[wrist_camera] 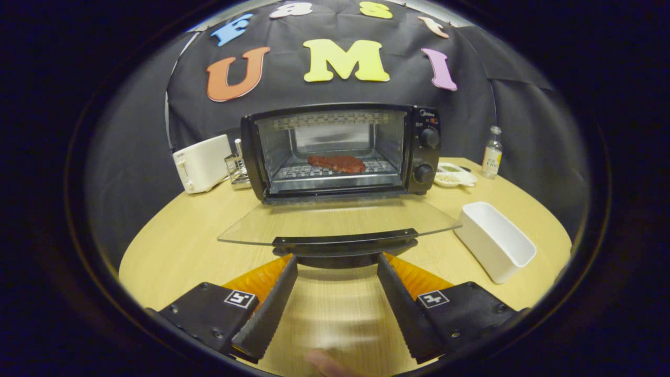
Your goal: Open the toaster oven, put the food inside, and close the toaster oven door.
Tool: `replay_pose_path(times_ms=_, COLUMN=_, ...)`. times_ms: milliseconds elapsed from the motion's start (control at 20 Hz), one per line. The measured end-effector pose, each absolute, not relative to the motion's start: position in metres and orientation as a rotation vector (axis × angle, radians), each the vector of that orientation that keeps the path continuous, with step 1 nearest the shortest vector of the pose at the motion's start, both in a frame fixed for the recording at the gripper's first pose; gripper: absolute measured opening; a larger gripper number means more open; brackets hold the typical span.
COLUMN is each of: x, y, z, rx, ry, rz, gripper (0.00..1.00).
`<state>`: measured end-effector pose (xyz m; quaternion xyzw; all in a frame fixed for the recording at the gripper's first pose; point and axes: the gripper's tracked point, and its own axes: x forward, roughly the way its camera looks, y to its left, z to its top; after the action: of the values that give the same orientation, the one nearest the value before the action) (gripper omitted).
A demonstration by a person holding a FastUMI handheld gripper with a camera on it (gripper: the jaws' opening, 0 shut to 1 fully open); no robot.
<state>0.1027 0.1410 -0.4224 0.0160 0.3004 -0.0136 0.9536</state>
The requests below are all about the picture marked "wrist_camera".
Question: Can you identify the black toaster oven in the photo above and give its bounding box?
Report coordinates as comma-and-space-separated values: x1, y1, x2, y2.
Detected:
217, 103, 462, 270

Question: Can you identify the white bread toaster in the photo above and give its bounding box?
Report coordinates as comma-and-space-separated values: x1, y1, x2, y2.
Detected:
173, 134, 232, 195

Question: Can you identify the red meat piece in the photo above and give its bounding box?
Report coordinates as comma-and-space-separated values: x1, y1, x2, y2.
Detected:
307, 154, 367, 174

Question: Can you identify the white rectangular dish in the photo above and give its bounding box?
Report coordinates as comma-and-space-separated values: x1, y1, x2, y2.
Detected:
454, 202, 538, 284

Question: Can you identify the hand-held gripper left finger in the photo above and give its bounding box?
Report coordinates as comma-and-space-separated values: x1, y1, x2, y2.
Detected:
147, 254, 299, 363

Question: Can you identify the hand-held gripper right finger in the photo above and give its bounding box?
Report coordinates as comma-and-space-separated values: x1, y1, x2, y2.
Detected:
377, 252, 527, 363

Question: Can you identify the small metal wire rack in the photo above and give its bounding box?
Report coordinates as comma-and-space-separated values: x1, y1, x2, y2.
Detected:
225, 139, 252, 189

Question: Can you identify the white divided snack plate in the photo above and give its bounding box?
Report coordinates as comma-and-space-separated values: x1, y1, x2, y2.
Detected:
434, 162, 478, 188

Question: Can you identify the clear glass bottle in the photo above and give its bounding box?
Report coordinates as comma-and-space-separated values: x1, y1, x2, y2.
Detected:
482, 126, 503, 180

